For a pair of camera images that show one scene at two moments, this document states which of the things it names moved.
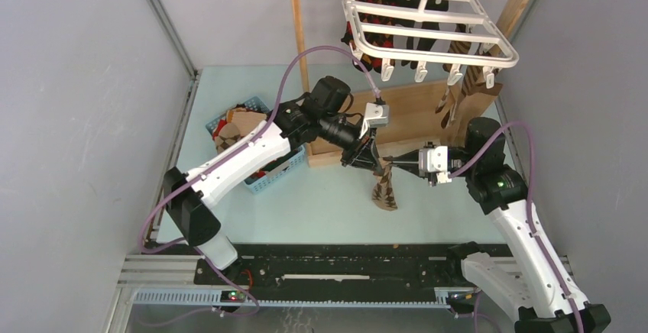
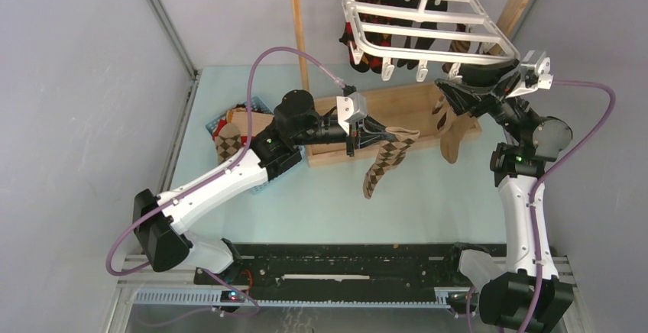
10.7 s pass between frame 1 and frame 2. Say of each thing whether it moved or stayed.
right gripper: moved
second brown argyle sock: stayed
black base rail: stayed
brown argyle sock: moved
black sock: stayed
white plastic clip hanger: stayed
